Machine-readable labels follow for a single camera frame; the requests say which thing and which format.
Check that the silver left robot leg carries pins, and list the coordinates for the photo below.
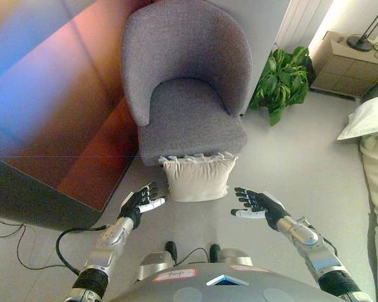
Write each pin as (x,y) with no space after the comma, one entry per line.
(154,262)

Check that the black floor lamp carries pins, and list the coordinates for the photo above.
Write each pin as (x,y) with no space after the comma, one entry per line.
(359,43)

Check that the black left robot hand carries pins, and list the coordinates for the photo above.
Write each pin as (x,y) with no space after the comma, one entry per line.
(133,204)

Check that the green potted plant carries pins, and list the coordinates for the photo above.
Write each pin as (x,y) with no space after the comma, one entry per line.
(282,81)

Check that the beige nightstand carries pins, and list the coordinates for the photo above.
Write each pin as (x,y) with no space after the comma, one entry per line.
(349,72)

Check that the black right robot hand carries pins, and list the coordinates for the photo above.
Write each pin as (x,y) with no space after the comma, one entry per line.
(266,206)

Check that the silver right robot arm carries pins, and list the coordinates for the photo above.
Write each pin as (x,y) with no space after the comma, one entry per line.
(315,248)

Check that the white bed pillow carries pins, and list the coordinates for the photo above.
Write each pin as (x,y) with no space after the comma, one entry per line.
(370,119)

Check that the grey robot torso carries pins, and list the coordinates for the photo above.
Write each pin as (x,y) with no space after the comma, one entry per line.
(226,289)

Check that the glossy dark red cabinet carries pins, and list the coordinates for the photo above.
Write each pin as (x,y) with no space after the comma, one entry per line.
(60,126)

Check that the beige tasselled pillow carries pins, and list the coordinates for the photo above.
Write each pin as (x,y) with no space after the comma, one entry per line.
(197,181)

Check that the white wall radiator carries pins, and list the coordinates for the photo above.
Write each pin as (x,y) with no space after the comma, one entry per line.
(297,22)

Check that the grey fabric armchair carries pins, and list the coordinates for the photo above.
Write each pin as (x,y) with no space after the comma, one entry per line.
(189,119)

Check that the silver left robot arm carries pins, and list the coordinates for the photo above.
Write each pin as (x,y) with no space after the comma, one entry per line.
(111,239)

